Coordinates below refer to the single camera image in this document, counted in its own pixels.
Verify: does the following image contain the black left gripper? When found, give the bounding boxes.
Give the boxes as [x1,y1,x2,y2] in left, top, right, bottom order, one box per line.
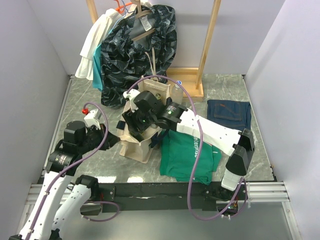
[78,123,121,154]

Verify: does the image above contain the beige canvas tote bag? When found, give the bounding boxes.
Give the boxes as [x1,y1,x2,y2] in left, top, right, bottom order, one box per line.
[116,77,170,164]

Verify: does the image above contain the clear water bottle blue cap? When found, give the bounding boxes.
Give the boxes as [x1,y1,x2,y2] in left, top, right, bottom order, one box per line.
[170,80,184,104]

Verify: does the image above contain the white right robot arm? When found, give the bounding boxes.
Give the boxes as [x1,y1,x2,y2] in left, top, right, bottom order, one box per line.
[122,89,255,199]

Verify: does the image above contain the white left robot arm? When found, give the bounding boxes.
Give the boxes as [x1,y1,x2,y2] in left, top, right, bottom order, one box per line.
[10,120,120,240]

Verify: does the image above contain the wooden clothes rack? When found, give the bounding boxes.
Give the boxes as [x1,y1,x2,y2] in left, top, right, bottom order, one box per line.
[85,0,222,103]

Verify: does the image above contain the green printed t-shirt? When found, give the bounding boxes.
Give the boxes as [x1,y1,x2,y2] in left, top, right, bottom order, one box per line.
[159,131,222,185]

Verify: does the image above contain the teal hanging garment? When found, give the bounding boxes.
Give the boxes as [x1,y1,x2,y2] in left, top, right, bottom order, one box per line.
[92,44,103,92]

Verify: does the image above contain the dark patterned hanging shirt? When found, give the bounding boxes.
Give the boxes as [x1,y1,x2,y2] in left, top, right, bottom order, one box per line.
[100,4,178,107]

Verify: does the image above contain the folded blue jeans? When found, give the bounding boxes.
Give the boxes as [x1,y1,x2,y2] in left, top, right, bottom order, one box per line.
[207,99,252,132]

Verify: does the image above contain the white hanging garment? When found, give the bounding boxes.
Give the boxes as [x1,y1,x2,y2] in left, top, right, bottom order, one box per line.
[75,8,122,81]

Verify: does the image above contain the wooden clothes hanger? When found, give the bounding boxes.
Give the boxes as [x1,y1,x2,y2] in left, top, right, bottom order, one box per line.
[131,0,156,42]

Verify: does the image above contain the orange clothes hanger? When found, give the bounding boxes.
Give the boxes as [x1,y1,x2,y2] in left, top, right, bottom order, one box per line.
[114,0,132,14]

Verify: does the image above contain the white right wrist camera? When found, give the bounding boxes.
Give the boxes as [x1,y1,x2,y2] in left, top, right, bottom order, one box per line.
[123,89,140,113]

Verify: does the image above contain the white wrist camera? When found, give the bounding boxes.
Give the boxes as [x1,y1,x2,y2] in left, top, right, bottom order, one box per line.
[82,108,102,130]
[123,89,140,113]

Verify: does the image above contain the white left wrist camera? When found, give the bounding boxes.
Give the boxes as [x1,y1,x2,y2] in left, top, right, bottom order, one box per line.
[82,108,102,130]

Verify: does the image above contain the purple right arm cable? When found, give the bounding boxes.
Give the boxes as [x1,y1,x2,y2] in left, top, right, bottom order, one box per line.
[126,74,248,222]

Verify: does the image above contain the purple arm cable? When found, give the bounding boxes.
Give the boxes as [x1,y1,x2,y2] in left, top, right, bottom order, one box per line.
[24,101,121,238]
[126,74,248,222]

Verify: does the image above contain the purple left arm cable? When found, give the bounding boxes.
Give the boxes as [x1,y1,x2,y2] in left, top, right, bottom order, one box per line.
[24,101,121,238]

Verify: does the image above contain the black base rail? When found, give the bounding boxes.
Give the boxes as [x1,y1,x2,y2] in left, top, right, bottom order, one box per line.
[93,181,234,211]

